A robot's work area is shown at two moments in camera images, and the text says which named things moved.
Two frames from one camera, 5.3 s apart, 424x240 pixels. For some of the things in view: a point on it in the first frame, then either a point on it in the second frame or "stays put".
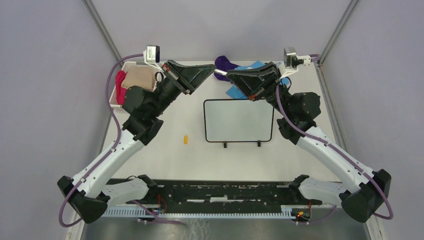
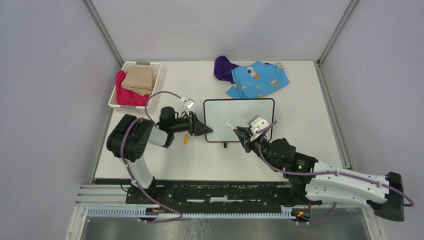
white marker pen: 220,71 to 229,124
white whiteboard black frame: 238,120 stays put
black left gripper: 187,78 to 195,127
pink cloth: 121,92 stays put
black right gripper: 256,82 to 246,141
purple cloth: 222,63 stays put
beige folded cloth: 142,76 stays put
